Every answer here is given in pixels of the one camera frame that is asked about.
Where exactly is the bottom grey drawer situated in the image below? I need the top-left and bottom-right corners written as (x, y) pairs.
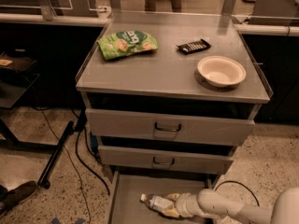
top-left (105, 168), bottom-right (216, 224)

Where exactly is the black candy bar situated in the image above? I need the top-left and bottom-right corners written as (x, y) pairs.
top-left (177, 39), bottom-right (211, 54)

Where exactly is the clear plastic water bottle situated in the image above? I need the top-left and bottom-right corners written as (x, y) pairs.
top-left (140, 194), bottom-right (175, 214)

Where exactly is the grey metal drawer cabinet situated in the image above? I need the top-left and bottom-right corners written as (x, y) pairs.
top-left (75, 10), bottom-right (274, 224)

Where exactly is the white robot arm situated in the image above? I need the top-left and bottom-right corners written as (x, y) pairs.
top-left (162, 188), bottom-right (299, 224)

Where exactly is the dark shoe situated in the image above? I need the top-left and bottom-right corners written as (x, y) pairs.
top-left (0, 180), bottom-right (37, 217)

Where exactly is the grey drawer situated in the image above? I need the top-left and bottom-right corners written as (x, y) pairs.
top-left (98, 146), bottom-right (233, 175)
top-left (86, 108), bottom-right (254, 146)
top-left (105, 168), bottom-right (216, 224)

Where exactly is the green snack bag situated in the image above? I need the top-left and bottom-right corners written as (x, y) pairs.
top-left (97, 30), bottom-right (158, 61)

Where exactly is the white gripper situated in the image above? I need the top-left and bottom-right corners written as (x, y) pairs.
top-left (161, 193), bottom-right (200, 218)

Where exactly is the black stand leg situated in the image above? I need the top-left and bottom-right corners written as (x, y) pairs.
top-left (37, 121), bottom-right (74, 189)

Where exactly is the middle grey drawer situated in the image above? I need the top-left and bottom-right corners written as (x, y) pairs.
top-left (98, 146), bottom-right (233, 175)

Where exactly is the white paper bowl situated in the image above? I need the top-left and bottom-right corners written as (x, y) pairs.
top-left (196, 56), bottom-right (247, 88)

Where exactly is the dark side table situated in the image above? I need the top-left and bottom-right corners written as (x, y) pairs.
top-left (0, 51), bottom-right (39, 150)

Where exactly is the black floor cable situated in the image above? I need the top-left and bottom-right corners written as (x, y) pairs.
top-left (73, 128), bottom-right (111, 197)

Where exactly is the black cable loop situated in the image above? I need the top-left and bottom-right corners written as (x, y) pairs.
top-left (214, 180), bottom-right (261, 207)

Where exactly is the top grey drawer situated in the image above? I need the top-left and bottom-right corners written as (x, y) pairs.
top-left (86, 108), bottom-right (254, 146)

